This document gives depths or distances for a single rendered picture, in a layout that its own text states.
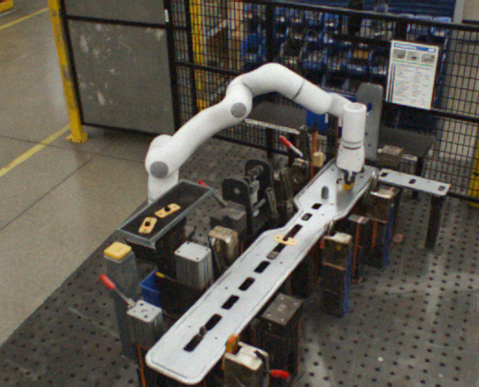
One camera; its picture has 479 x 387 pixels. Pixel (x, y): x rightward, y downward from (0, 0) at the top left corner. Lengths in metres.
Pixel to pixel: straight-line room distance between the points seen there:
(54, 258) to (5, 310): 0.49
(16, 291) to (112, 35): 2.06
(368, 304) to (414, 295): 0.20
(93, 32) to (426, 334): 3.46
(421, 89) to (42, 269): 2.41
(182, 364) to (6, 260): 2.45
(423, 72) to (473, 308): 1.04
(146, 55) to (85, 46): 0.55
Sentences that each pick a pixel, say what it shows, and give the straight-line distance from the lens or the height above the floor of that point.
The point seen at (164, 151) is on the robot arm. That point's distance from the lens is 2.36.
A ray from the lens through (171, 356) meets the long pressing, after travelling 1.80.
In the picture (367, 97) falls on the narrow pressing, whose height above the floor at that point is 1.28.
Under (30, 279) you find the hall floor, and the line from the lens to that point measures 3.86.
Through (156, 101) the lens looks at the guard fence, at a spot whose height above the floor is 0.45.
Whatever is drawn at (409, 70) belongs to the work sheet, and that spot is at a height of 1.32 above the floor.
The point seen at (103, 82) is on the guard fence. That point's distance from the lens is 5.01.
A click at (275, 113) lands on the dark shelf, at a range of 3.09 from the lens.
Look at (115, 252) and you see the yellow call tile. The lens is 1.93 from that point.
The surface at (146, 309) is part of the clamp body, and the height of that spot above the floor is 1.06.
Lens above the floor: 2.29
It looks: 32 degrees down
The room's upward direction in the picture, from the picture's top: 2 degrees counter-clockwise
